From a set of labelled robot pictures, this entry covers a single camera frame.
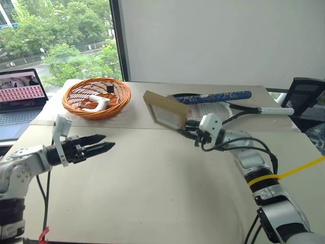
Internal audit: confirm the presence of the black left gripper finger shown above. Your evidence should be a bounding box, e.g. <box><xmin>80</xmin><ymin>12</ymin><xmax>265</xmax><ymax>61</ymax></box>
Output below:
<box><xmin>84</xmin><ymin>142</ymin><xmax>116</xmax><ymax>156</ymax></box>
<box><xmin>79</xmin><ymin>134</ymin><xmax>107</xmax><ymax>146</ymax></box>

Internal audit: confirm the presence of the red tie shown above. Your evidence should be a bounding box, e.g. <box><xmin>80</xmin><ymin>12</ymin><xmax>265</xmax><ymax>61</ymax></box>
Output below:
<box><xmin>38</xmin><ymin>226</ymin><xmax>50</xmax><ymax>242</ymax></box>

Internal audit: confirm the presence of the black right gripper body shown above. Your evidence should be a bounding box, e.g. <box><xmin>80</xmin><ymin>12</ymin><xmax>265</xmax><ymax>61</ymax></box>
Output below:
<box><xmin>194</xmin><ymin>127</ymin><xmax>213</xmax><ymax>148</ymax></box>

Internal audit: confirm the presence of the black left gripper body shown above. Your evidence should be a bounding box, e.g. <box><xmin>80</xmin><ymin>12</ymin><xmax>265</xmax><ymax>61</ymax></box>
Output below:
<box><xmin>61</xmin><ymin>136</ymin><xmax>87</xmax><ymax>165</ymax></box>

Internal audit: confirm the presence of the white plastic handle piece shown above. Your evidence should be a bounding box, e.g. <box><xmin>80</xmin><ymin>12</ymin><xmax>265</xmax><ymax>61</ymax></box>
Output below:
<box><xmin>81</xmin><ymin>95</ymin><xmax>111</xmax><ymax>112</ymax></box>

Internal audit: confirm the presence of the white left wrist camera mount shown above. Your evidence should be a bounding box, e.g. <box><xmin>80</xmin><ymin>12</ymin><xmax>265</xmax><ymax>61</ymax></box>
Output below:
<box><xmin>52</xmin><ymin>114</ymin><xmax>73</xmax><ymax>168</ymax></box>

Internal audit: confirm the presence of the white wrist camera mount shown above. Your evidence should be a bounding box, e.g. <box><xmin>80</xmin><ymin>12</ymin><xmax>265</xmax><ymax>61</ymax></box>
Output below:
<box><xmin>52</xmin><ymin>114</ymin><xmax>73</xmax><ymax>168</ymax></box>
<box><xmin>199</xmin><ymin>113</ymin><xmax>222</xmax><ymax>144</ymax></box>

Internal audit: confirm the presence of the black office chair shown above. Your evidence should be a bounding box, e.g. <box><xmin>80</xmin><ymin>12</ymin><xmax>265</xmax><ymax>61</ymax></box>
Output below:
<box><xmin>275</xmin><ymin>77</ymin><xmax>325</xmax><ymax>133</ymax></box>

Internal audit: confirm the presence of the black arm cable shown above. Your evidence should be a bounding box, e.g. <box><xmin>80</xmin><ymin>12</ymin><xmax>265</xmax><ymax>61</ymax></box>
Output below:
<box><xmin>200</xmin><ymin>136</ymin><xmax>279</xmax><ymax>177</ymax></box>
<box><xmin>35</xmin><ymin>169</ymin><xmax>52</xmax><ymax>238</ymax></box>

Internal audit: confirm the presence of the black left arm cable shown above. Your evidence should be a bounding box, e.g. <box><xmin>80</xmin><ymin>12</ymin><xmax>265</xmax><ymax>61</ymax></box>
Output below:
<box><xmin>35</xmin><ymin>169</ymin><xmax>52</xmax><ymax>238</ymax></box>

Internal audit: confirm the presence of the yellow zip tie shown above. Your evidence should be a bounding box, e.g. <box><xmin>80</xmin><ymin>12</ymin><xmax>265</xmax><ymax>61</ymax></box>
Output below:
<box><xmin>247</xmin><ymin>155</ymin><xmax>325</xmax><ymax>188</ymax></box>

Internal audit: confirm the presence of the racket with blue patterned grip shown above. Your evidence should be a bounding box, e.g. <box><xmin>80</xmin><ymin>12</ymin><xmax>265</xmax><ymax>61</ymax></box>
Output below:
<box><xmin>167</xmin><ymin>90</ymin><xmax>252</xmax><ymax>105</ymax></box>

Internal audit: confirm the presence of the orange woven basket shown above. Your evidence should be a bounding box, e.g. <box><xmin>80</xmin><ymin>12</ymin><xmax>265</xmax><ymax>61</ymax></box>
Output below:
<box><xmin>61</xmin><ymin>77</ymin><xmax>132</xmax><ymax>120</ymax></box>

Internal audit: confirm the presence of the dark bag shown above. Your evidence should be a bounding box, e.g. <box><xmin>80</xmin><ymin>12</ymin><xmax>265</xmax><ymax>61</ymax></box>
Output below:
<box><xmin>304</xmin><ymin>124</ymin><xmax>325</xmax><ymax>156</ymax></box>

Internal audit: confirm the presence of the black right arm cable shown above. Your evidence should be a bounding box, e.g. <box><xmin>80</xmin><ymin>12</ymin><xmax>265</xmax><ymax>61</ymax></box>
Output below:
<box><xmin>200</xmin><ymin>136</ymin><xmax>279</xmax><ymax>177</ymax></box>

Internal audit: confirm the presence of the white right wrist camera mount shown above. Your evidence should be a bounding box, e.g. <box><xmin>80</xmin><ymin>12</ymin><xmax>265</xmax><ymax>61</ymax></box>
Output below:
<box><xmin>199</xmin><ymin>113</ymin><xmax>222</xmax><ymax>144</ymax></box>

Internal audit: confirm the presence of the racket with white grip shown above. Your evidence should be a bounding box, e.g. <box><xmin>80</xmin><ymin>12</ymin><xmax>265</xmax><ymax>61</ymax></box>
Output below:
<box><xmin>186</xmin><ymin>101</ymin><xmax>295</xmax><ymax>128</ymax></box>

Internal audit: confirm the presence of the open laptop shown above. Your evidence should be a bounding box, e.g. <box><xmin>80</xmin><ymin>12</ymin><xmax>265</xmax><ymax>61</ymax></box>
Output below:
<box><xmin>0</xmin><ymin>68</ymin><xmax>49</xmax><ymax>142</ymax></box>

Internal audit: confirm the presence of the wooden picture frame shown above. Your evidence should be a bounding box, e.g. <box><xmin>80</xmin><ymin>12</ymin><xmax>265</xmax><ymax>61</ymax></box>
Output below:
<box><xmin>142</xmin><ymin>89</ymin><xmax>190</xmax><ymax>131</ymax></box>

